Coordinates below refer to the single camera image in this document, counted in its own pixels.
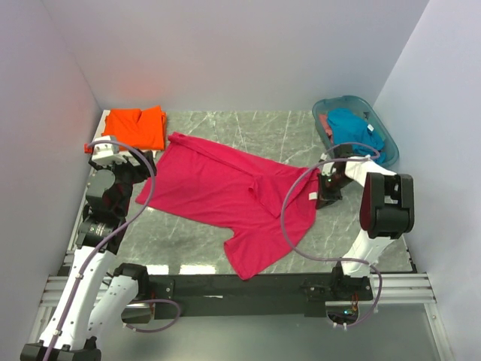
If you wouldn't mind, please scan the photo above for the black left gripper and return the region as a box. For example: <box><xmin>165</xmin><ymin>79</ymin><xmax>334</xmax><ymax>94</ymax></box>
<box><xmin>89</xmin><ymin>147</ymin><xmax>156</xmax><ymax>217</ymax></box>

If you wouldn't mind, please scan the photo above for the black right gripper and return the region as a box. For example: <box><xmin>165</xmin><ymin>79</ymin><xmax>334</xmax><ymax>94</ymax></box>
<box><xmin>316</xmin><ymin>173</ymin><xmax>354</xmax><ymax>210</ymax></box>

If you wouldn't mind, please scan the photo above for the pink t shirt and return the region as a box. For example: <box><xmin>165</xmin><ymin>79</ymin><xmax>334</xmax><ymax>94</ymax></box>
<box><xmin>135</xmin><ymin>132</ymin><xmax>319</xmax><ymax>280</ymax></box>

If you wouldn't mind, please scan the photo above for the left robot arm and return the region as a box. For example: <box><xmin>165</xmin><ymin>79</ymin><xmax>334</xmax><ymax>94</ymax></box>
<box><xmin>20</xmin><ymin>143</ymin><xmax>156</xmax><ymax>360</ymax></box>

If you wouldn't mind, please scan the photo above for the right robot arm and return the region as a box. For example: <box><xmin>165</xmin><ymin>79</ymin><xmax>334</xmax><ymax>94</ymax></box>
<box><xmin>316</xmin><ymin>143</ymin><xmax>414</xmax><ymax>300</ymax></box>

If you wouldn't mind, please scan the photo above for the orange folded t shirt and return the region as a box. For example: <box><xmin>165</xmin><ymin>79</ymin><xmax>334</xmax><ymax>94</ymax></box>
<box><xmin>102</xmin><ymin>105</ymin><xmax>167</xmax><ymax>151</ymax></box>

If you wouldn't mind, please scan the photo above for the white foam pad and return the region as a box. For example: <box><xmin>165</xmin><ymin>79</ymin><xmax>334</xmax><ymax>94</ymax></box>
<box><xmin>88</xmin><ymin>109</ymin><xmax>159</xmax><ymax>161</ymax></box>

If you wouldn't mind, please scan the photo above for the blue t shirt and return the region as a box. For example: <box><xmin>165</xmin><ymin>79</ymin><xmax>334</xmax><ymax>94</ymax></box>
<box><xmin>328</xmin><ymin>108</ymin><xmax>386</xmax><ymax>164</ymax></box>

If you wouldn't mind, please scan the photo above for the teal plastic basket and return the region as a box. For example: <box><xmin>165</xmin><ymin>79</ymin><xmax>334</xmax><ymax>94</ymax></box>
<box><xmin>312</xmin><ymin>96</ymin><xmax>399</xmax><ymax>168</ymax></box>

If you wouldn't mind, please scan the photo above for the salmon t shirt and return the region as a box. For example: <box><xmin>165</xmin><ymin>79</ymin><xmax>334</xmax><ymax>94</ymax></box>
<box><xmin>319</xmin><ymin>114</ymin><xmax>333</xmax><ymax>143</ymax></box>

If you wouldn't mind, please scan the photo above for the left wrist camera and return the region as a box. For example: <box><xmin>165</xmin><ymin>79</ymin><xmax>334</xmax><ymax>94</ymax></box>
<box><xmin>84</xmin><ymin>135</ymin><xmax>127</xmax><ymax>167</ymax></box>

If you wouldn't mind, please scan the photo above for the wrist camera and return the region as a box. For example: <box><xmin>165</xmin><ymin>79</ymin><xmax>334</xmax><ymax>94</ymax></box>
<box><xmin>84</xmin><ymin>135</ymin><xmax>127</xmax><ymax>167</ymax></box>
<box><xmin>319</xmin><ymin>153</ymin><xmax>341</xmax><ymax>177</ymax></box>

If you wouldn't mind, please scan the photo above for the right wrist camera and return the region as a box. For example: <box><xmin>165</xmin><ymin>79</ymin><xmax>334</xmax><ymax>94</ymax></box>
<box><xmin>319</xmin><ymin>153</ymin><xmax>341</xmax><ymax>177</ymax></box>

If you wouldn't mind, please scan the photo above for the aluminium frame rail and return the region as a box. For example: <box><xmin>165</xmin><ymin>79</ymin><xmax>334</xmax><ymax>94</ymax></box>
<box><xmin>325</xmin><ymin>273</ymin><xmax>439</xmax><ymax>305</ymax></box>

